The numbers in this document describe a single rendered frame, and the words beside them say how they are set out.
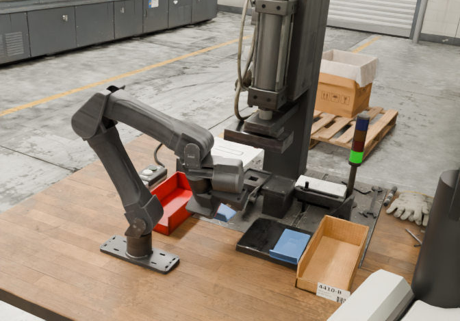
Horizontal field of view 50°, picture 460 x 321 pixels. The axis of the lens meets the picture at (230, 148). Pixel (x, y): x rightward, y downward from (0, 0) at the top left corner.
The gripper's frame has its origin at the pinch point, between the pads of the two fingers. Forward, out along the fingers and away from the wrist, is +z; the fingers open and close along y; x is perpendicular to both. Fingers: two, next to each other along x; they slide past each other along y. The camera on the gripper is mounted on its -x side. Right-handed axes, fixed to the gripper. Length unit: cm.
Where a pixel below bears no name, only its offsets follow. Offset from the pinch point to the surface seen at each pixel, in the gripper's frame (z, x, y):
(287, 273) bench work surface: 8.7, -21.4, -5.3
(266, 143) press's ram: 1.9, -4.5, 26.2
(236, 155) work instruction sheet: 39, 18, 43
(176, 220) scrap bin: 8.5, 12.0, -1.1
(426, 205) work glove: 32, -50, 39
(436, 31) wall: 566, -24, 765
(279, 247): 9.9, -16.9, 1.1
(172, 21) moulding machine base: 427, 402, 524
